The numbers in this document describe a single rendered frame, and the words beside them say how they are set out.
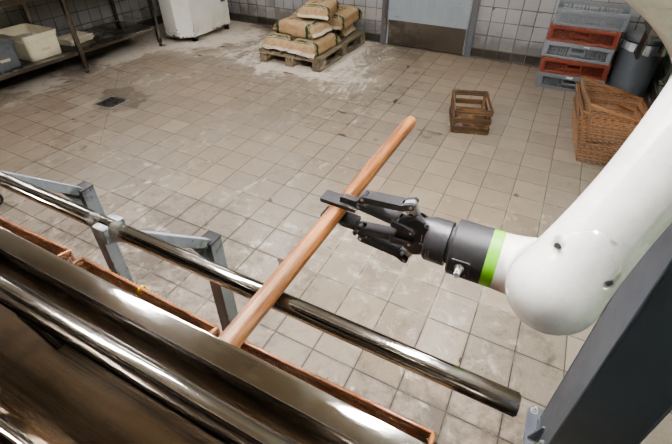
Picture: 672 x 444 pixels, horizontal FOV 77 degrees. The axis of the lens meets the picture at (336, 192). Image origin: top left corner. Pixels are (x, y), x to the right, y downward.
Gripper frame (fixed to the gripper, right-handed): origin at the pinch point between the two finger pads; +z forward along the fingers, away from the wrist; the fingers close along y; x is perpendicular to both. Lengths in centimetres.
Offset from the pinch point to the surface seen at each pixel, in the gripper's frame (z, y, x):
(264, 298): -0.5, -1.4, -24.1
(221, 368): -14, -23, -44
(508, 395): -33.2, 1.8, -20.6
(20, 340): 2, -21, -48
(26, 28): 476, 77, 204
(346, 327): -11.6, 1.9, -20.9
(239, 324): -0.1, -1.5, -29.2
